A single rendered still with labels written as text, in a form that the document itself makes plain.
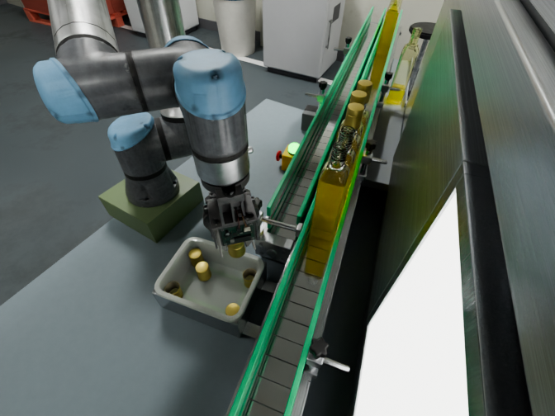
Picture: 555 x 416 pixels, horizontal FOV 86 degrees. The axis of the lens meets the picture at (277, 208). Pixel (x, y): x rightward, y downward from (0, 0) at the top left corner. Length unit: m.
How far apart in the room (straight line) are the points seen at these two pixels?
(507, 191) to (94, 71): 0.42
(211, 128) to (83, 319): 0.67
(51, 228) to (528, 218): 2.29
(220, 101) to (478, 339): 0.29
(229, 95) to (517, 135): 0.25
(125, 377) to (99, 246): 0.39
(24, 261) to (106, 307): 1.38
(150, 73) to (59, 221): 1.97
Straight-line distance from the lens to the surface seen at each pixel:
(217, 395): 0.75
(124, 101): 0.44
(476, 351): 0.20
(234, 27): 3.98
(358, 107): 0.67
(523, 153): 0.23
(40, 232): 2.34
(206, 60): 0.36
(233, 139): 0.37
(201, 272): 0.78
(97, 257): 0.99
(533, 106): 0.24
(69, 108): 0.44
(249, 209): 0.46
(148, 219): 0.89
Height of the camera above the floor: 1.48
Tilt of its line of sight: 48 degrees down
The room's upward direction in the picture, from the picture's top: 1 degrees clockwise
